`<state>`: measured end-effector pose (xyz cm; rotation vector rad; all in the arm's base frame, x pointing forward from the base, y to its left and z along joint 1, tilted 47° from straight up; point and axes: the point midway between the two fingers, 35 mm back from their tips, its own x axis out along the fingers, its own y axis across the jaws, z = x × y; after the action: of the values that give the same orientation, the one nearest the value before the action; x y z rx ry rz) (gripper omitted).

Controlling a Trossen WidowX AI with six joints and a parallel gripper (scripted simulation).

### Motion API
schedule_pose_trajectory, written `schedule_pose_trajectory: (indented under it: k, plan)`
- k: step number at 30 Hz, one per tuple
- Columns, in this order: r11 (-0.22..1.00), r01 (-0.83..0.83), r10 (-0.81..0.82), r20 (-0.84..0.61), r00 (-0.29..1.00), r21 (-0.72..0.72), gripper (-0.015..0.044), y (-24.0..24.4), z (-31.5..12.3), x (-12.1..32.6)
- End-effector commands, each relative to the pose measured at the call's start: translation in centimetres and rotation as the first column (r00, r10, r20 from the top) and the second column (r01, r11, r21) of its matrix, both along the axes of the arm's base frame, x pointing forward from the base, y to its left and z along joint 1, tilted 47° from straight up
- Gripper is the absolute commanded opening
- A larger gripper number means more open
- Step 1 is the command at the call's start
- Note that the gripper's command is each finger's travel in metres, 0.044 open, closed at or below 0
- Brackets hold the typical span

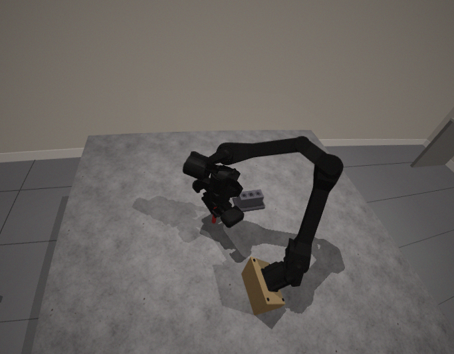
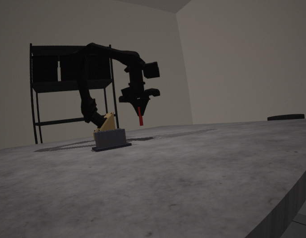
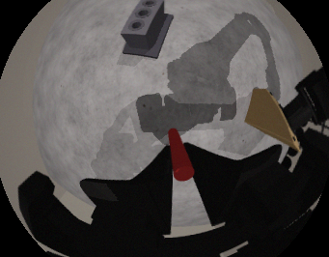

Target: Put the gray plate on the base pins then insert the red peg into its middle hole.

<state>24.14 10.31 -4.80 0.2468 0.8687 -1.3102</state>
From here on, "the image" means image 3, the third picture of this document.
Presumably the dark red peg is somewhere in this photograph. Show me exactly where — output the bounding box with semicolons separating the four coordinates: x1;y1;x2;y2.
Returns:
168;128;195;182

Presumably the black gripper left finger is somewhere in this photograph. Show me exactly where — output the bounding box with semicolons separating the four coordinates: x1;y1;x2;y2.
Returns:
79;145;173;235

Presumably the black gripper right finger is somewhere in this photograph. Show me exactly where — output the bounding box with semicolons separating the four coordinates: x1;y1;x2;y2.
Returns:
183;143;282;226

